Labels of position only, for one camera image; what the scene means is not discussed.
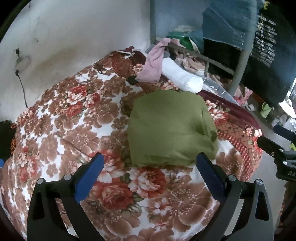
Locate black printed garment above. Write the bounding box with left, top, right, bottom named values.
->
left=240, top=0, right=296, bottom=108

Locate white wall power strip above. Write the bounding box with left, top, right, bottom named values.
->
left=14, top=56, right=31, bottom=73

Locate blue hanging cloth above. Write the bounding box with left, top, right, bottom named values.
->
left=202, top=1, right=263, bottom=50

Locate black and blue clothes pile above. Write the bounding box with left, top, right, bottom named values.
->
left=0, top=120, right=16, bottom=168

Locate black power cable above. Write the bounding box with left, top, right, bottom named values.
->
left=14, top=70, right=28, bottom=108

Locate green hooded jacket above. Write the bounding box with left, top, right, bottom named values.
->
left=127, top=90, right=218, bottom=167

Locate white rolled cloth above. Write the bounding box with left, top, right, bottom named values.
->
left=162, top=58, right=204, bottom=94

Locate pink cloth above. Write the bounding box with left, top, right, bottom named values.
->
left=136, top=38, right=182, bottom=83

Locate floral bed blanket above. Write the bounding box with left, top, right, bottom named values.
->
left=0, top=46, right=265, bottom=241

